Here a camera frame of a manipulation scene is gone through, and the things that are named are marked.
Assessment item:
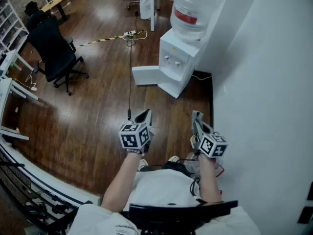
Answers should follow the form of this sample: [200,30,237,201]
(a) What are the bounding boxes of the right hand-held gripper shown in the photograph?
[192,111,229,158]

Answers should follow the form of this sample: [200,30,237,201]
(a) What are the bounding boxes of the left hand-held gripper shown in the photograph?
[119,109,155,154]

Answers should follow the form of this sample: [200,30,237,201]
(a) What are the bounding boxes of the white water dispenser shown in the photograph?
[132,28,208,99]

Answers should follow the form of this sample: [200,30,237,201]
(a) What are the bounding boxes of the person's left forearm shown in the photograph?
[100,152,144,214]

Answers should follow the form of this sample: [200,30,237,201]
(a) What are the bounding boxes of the person's right forearm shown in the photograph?
[197,154,223,203]

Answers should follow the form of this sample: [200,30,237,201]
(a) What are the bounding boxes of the large wrapped water bottle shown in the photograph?
[170,0,227,44]

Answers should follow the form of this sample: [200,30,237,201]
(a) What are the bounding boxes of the person's left white shoe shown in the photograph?
[137,159,149,172]

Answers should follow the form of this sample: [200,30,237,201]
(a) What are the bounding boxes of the person's black trousers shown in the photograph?
[144,162,190,175]

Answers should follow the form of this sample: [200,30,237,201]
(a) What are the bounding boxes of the person's white shirt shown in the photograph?
[68,168,261,235]

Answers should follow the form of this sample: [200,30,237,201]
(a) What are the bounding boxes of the yellow black floor tape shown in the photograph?
[74,34,126,49]

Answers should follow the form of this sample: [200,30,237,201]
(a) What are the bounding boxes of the black office chair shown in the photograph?
[26,15,89,96]

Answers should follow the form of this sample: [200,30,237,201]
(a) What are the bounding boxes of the white hanging garment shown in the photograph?
[139,0,157,21]

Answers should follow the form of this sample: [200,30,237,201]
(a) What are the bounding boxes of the yellow wooden table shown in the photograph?
[40,0,70,22]

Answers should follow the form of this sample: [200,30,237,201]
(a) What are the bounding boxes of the white shelf rack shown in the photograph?
[0,0,30,56]

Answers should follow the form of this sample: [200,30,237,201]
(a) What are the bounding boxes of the long black floor cable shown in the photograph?
[126,10,139,121]

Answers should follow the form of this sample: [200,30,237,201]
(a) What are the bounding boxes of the thin white cable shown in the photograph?
[191,72,212,81]

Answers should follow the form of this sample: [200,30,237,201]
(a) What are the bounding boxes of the red cable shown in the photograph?
[212,162,225,195]

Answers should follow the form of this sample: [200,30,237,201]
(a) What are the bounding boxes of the white and yellow cable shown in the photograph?
[121,29,148,41]

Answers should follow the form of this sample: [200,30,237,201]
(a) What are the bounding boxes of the black chest mount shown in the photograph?
[121,199,239,235]

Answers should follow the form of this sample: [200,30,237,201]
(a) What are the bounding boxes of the white charger with cable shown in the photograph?
[13,73,38,92]

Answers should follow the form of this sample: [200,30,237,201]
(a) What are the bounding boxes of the white desk frame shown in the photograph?
[0,49,40,102]
[0,78,30,141]

